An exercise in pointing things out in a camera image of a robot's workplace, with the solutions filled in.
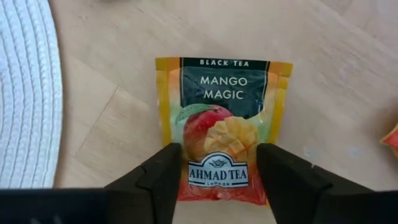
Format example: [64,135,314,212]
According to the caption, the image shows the white round woven placemat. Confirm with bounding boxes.
[0,0,63,190]

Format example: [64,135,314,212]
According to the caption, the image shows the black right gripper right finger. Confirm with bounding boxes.
[256,142,374,224]

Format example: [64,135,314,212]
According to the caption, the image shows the yellow mango tea packet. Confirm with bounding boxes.
[379,123,398,157]
[154,56,294,207]

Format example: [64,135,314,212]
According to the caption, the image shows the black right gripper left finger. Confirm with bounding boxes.
[104,142,183,224]

